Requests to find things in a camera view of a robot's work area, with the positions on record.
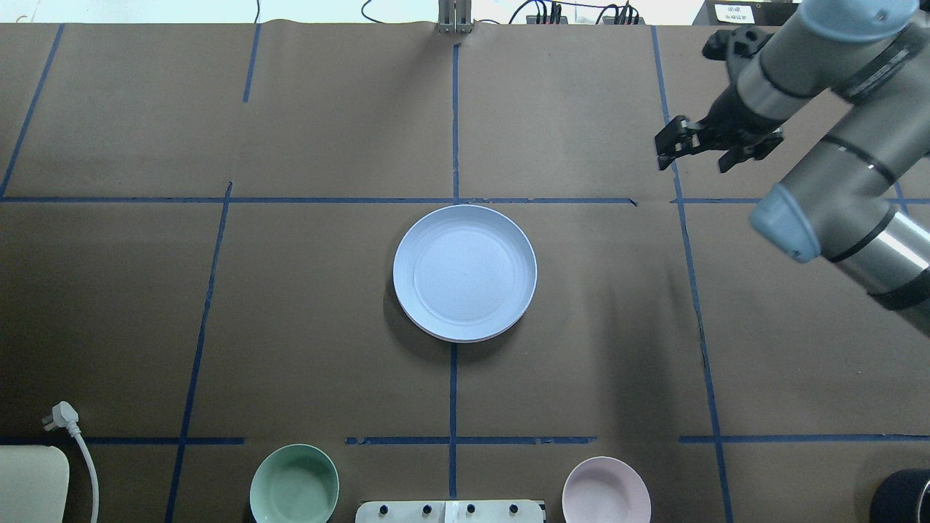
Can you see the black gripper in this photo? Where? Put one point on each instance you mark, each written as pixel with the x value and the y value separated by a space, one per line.
pixel 729 118

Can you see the blue plate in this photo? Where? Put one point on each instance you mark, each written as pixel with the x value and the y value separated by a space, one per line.
pixel 465 264

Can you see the pink plate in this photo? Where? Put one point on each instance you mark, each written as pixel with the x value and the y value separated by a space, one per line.
pixel 465 333

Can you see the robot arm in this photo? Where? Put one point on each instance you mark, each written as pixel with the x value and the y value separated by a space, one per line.
pixel 832 204

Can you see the black box with label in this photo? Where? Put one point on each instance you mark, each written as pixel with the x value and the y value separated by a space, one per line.
pixel 760 13

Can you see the pink bowl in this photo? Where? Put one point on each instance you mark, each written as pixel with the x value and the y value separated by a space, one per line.
pixel 605 489

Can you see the dark blue saucepan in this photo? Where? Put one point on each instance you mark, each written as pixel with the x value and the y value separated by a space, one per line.
pixel 902 497

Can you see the green bowl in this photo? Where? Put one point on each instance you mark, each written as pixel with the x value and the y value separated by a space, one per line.
pixel 296 483

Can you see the cream toaster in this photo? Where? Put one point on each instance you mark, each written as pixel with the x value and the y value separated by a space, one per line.
pixel 34 483

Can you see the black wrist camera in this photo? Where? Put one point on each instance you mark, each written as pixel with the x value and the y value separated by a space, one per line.
pixel 735 47

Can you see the aluminium frame post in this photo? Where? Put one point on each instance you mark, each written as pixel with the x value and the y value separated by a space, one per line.
pixel 455 17

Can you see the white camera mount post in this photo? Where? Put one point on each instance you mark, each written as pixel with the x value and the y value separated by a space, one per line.
pixel 517 510

